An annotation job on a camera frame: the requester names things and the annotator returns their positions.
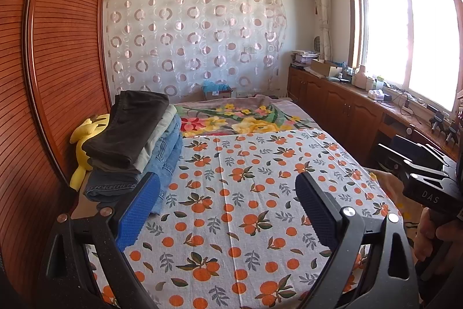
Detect floral blanket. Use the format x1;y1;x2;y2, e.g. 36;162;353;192
175;94;319;138

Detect blue bag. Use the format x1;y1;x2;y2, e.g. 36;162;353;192
203;79;232;100

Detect long wooden cabinet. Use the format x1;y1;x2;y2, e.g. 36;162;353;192
287;65;463;168

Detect black pants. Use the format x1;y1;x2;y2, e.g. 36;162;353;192
82;91;170;172

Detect wood framed window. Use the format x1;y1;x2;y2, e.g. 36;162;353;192
345;0;463;118

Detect white plastic jug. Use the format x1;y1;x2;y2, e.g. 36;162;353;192
352;65;367;89

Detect circle pattern sheer curtain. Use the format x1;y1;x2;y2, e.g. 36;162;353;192
104;0;288;103

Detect yellow plush toy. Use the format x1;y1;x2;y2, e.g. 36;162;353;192
70;114;110;190

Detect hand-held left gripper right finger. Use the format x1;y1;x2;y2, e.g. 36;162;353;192
295;171;420;309

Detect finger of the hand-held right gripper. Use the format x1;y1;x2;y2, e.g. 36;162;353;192
392;134;453;169
377;143;420;176

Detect person's right hand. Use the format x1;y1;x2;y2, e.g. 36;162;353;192
413;209;463;261

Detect pile of papers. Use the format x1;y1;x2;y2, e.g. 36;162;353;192
290;49;321;68

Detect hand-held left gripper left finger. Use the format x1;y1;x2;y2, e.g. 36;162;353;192
38;171;161;309

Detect orange fruit print bedsheet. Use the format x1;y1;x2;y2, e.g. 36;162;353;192
85;128;404;309

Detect open cardboard box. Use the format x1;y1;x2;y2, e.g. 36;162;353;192
306;59;342;78

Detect light blue folded jeans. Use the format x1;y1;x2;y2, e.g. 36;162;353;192
145;114;183;215

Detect grey-green folded pants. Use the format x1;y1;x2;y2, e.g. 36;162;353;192
135;104;178;174

